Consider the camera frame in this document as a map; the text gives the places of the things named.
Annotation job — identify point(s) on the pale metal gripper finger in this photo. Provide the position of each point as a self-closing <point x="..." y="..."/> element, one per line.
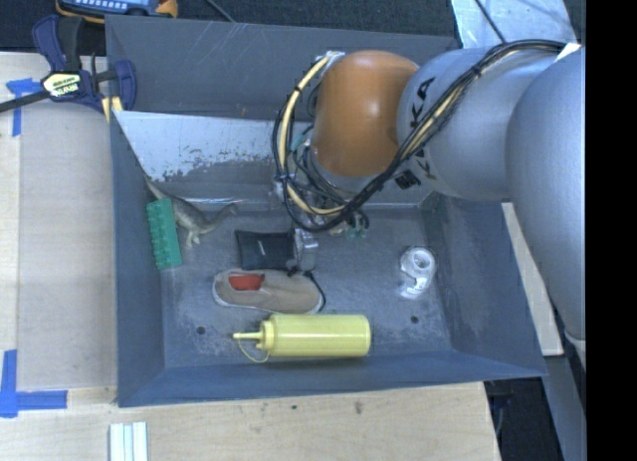
<point x="312" y="252"/>
<point x="300" y="249"/>

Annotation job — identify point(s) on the black flat pouch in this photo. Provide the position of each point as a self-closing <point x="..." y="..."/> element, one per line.
<point x="264" y="250"/>

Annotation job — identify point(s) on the beige shoe with red insole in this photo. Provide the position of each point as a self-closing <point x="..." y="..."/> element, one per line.
<point x="283" y="295"/>

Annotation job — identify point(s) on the grey metal bin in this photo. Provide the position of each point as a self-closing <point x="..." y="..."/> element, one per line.
<point x="378" y="299"/>

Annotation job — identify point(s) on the yellow squeeze bottle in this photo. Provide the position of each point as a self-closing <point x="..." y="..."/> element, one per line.
<point x="318" y="334"/>

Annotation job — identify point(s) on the grey-green toy dinosaur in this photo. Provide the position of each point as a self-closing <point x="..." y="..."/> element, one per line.
<point x="191" y="220"/>

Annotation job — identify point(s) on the green studded toy block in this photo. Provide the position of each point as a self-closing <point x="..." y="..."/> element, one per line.
<point x="164" y="235"/>

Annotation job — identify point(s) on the pale wood flat board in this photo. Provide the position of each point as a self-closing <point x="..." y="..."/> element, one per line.
<point x="64" y="250"/>

